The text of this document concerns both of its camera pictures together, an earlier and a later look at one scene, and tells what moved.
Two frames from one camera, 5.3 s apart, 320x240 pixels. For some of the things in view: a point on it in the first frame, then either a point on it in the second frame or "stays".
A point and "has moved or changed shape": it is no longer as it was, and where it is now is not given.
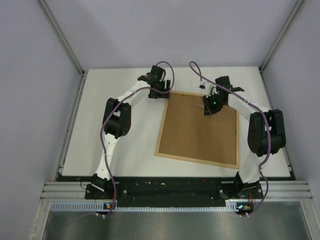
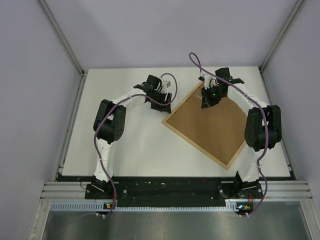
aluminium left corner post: [59, 32] stays
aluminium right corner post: [280, 36] stays
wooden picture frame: [187, 134] has moved or changed shape
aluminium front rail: [276, 190] stays
